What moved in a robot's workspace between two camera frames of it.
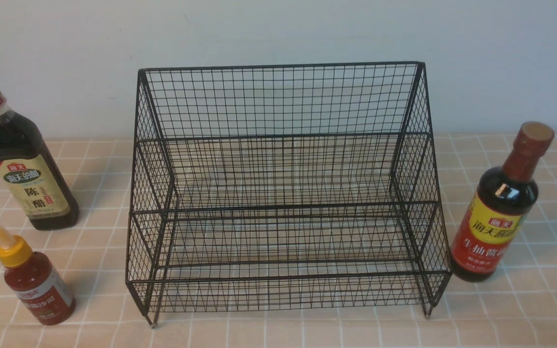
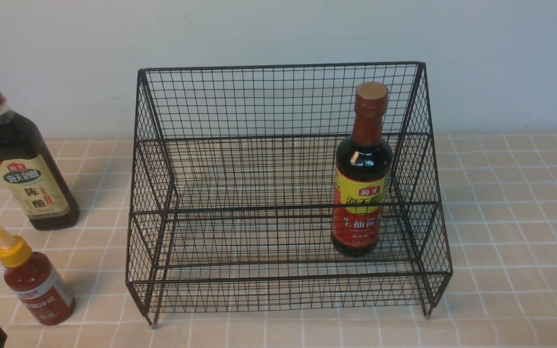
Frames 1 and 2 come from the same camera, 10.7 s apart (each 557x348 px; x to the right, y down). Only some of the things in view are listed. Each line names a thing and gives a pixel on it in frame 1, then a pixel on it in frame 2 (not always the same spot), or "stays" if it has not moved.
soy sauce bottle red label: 505,195 to 363,173
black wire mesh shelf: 285,188 stays
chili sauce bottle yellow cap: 32,277 stays
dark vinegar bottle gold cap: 24,162 stays
